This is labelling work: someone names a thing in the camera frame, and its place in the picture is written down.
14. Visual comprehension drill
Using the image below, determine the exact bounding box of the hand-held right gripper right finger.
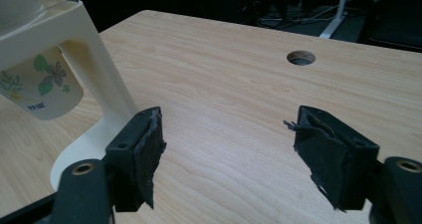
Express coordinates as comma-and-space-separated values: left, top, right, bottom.
284, 105, 380, 212

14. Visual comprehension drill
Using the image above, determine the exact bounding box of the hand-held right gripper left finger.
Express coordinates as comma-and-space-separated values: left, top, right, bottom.
105, 106, 167, 213

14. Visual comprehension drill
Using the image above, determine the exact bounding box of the cream plastic cup dispenser stand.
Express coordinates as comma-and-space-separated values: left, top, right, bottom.
0, 0, 140, 192

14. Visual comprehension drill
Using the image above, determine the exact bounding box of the floral paper cup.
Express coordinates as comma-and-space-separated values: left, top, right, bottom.
0, 45, 85, 121

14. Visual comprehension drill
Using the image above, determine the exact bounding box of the white metal desk leg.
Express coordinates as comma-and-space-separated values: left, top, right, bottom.
318, 0, 352, 40

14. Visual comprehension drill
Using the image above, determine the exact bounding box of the bundle of floor cables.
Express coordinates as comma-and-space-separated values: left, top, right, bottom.
257, 0, 361, 29

